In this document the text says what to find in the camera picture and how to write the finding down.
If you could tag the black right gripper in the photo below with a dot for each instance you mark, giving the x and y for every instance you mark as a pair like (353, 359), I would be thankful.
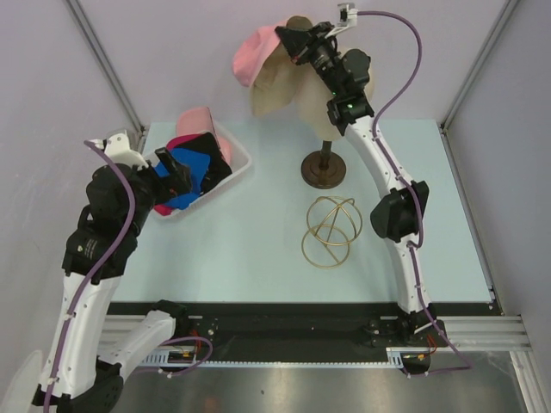
(302, 44)

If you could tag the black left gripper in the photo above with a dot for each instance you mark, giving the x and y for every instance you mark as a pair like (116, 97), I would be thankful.
(168, 188)

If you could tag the blue baseball cap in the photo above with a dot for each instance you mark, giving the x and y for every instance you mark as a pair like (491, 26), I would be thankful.
(197, 163)

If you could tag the magenta hat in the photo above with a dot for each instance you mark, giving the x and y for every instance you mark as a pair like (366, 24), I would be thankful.
(163, 209)

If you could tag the light pink bucket hat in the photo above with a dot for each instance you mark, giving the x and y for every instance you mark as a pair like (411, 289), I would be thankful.
(256, 61)

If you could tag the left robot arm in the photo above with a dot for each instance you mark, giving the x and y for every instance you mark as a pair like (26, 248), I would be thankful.
(76, 378)

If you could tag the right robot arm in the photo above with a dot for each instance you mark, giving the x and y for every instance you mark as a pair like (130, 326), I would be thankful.
(398, 216)

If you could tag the beige mannequin head stand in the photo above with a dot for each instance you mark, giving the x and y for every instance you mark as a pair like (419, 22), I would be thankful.
(301, 84)

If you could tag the black baseball cap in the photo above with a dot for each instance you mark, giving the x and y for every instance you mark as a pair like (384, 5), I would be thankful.
(218, 169)

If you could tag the light pink cap in basket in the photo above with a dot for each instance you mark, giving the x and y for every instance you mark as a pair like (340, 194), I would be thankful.
(197, 121)

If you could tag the white plastic basket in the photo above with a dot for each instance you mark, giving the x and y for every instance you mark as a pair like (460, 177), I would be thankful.
(160, 133)

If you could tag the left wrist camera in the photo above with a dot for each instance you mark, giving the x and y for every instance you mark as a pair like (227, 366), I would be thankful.
(118, 148)

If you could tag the aluminium frame post left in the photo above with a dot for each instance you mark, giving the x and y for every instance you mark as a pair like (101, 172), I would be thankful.
(99, 53)

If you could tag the aluminium frame post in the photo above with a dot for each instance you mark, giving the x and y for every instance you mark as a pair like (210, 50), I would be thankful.
(99, 53)
(489, 43)

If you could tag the gold wire sphere stand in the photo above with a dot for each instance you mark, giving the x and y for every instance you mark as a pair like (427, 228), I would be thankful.
(333, 224)

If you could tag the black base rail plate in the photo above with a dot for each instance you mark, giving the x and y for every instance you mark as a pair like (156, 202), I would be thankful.
(309, 333)

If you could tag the aluminium frame post right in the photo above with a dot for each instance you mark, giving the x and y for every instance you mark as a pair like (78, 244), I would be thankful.
(489, 43)

